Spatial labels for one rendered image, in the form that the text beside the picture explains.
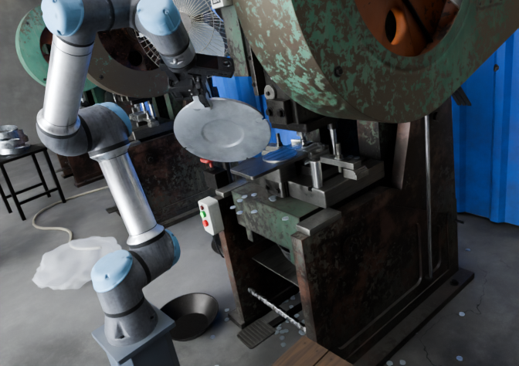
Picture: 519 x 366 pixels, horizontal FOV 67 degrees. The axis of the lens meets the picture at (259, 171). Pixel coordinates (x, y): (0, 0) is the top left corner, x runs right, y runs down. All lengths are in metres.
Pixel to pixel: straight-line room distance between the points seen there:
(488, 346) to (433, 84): 1.02
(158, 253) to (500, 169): 1.77
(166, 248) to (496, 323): 1.29
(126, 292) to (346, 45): 0.85
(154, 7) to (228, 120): 0.43
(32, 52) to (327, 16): 3.51
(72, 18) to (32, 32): 3.31
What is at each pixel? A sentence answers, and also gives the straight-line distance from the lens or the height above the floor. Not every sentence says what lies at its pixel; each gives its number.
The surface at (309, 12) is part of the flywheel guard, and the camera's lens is 0.80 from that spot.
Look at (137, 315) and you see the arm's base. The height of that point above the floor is 0.52.
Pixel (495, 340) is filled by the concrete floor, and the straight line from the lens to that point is 1.79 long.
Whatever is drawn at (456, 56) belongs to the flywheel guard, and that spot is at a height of 1.05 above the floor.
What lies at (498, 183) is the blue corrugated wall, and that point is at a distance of 2.39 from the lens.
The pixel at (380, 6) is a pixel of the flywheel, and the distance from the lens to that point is 1.09.
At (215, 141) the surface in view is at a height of 0.91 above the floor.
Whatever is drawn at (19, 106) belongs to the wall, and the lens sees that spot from 7.69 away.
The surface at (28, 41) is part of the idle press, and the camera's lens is 4.13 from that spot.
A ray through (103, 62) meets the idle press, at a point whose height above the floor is 1.17.
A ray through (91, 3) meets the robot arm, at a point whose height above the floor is 1.31.
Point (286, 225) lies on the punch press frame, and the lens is 1.30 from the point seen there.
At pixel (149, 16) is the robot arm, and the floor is 1.27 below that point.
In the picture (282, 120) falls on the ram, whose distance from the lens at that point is 1.33.
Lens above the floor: 1.21
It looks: 20 degrees down
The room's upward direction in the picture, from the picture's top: 10 degrees counter-clockwise
